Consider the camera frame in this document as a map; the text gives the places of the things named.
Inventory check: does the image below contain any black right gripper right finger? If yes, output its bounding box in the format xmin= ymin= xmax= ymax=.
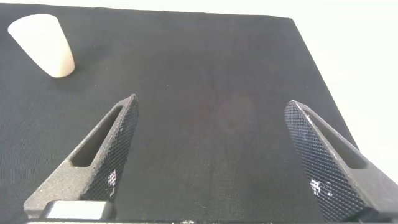
xmin=284 ymin=100 xmax=398 ymax=223

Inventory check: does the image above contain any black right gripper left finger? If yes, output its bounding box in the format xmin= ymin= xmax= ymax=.
xmin=23 ymin=93 xmax=140 ymax=218

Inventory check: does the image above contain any black table cloth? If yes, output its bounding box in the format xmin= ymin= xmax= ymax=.
xmin=0 ymin=2 xmax=361 ymax=224

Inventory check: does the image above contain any cream plastic cup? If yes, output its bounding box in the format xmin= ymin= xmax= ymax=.
xmin=7 ymin=13 xmax=76 ymax=78

